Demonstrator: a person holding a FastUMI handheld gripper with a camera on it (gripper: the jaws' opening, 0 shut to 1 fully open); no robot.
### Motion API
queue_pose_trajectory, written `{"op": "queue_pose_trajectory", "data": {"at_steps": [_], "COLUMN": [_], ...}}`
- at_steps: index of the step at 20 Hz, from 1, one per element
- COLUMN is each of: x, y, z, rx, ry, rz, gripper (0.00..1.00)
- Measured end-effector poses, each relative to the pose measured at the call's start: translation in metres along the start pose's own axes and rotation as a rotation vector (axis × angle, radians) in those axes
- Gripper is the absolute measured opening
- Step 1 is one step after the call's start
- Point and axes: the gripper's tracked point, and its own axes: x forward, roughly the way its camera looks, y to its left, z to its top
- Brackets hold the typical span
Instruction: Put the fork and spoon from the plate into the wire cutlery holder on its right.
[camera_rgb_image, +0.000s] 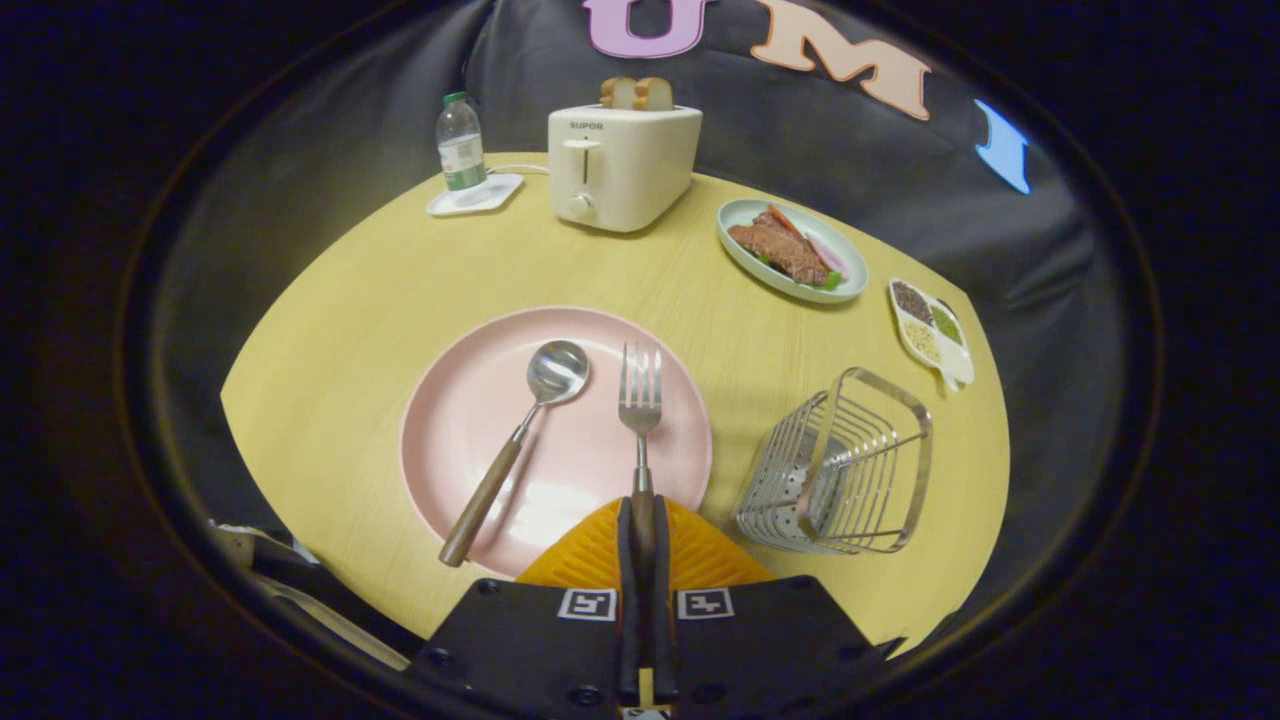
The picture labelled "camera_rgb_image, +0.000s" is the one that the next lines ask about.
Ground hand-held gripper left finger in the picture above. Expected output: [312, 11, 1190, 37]
[405, 497, 642, 720]

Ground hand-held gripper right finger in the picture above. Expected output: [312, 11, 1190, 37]
[650, 497, 906, 720]

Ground wooden handled metal fork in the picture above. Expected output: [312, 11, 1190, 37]
[618, 342, 665, 601]

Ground wooden handled metal spoon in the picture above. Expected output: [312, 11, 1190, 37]
[438, 340, 591, 568]

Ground person's beige clothing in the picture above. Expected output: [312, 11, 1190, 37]
[205, 520, 426, 671]

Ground pink plate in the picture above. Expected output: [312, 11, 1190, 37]
[400, 306, 714, 579]

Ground white divided seasoning dish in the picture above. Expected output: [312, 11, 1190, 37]
[888, 278, 976, 393]

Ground pink ham slice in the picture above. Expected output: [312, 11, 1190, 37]
[805, 235, 851, 282]

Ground brown meat slices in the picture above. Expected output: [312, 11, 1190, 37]
[727, 212, 831, 286]

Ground pale green plate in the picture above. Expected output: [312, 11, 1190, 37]
[716, 198, 870, 304]

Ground white square coaster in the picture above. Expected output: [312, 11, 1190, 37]
[427, 174, 525, 217]

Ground cream toaster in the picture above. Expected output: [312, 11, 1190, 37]
[547, 103, 704, 234]

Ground clear plastic water bottle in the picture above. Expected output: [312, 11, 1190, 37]
[436, 92, 488, 193]

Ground metal wire cutlery basket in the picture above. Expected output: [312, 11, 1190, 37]
[735, 367, 934, 556]

